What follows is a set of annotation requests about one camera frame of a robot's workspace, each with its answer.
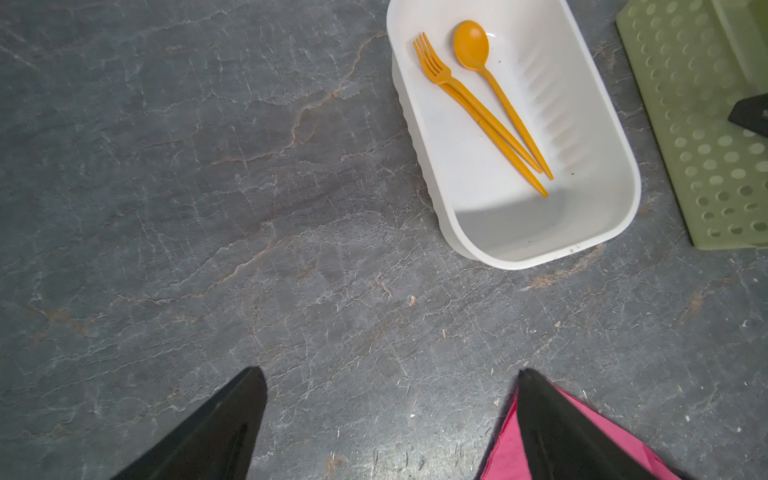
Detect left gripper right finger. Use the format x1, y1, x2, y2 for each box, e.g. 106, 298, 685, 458
517, 369, 654, 479

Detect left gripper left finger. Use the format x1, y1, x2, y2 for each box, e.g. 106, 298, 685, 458
115, 366, 268, 479

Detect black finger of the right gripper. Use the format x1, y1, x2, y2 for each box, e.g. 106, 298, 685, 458
728, 93, 768, 138

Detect pink paper napkin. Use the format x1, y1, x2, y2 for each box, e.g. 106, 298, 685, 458
480, 377, 687, 479

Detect green perforated plastic basket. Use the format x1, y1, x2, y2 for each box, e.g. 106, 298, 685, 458
616, 1, 767, 250

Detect white plastic tub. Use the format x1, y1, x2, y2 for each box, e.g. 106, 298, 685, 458
386, 1, 641, 270

